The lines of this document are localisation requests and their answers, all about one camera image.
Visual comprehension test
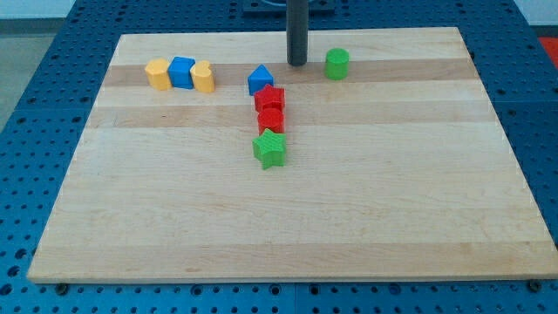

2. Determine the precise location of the green star block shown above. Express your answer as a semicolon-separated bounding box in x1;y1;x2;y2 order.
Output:
252;128;287;170

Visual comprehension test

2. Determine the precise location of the yellow hexagon block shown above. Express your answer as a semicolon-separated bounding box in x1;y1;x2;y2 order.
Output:
145;58;173;91

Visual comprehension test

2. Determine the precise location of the green cylinder block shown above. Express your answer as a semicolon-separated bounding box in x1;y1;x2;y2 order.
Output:
324;48;350;80

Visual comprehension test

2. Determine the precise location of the red cylinder block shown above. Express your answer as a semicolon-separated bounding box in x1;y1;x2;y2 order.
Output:
257;108;284;134

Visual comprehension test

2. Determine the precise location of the red star block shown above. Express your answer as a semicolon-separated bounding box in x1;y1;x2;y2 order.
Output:
254;85;285;112

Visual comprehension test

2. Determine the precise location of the blue cube block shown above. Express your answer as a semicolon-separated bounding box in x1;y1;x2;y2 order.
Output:
167;56;195;89

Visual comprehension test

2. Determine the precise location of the blue triangle block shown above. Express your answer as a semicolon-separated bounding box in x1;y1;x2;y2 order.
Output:
247;65;274;96

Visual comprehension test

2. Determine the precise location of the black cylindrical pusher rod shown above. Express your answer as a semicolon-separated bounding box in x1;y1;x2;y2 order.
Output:
286;0;310;66

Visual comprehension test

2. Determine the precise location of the wooden board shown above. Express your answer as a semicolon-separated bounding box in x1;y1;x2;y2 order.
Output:
27;27;557;283

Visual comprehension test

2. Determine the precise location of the yellow heart block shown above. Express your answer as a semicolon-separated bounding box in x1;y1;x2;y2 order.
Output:
190;60;215;93

